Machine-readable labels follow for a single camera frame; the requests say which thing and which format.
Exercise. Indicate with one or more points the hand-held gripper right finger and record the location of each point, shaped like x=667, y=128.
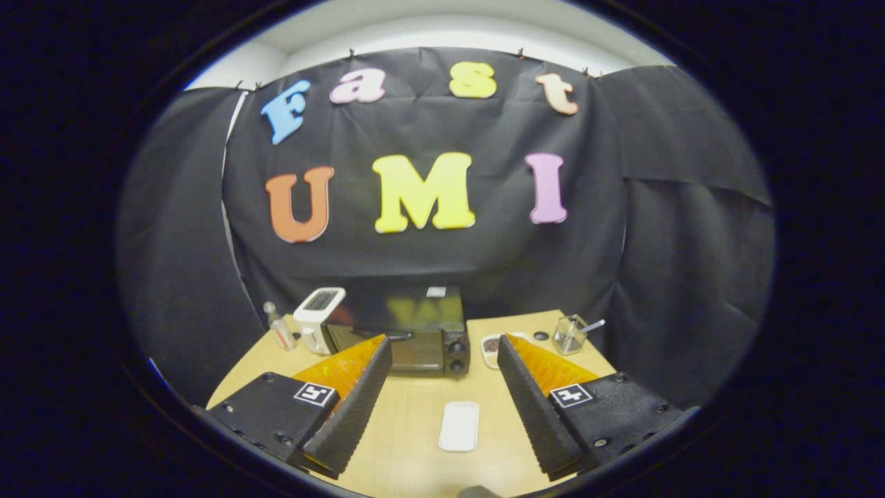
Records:
x=536, y=415

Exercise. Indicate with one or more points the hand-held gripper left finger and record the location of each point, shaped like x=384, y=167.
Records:
x=352, y=415

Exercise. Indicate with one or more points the black toaster oven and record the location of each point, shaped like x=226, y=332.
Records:
x=422, y=332

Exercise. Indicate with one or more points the white bread toaster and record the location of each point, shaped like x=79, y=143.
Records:
x=314, y=318

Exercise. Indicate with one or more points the white ribbed tray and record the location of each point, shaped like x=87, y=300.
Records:
x=459, y=427

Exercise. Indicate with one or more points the white divided dish with grains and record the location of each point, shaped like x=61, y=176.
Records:
x=489, y=346

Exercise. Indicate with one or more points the white spoon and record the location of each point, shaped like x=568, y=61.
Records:
x=594, y=325

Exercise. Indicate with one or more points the clear bottle with orange label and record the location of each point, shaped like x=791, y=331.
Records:
x=282, y=333

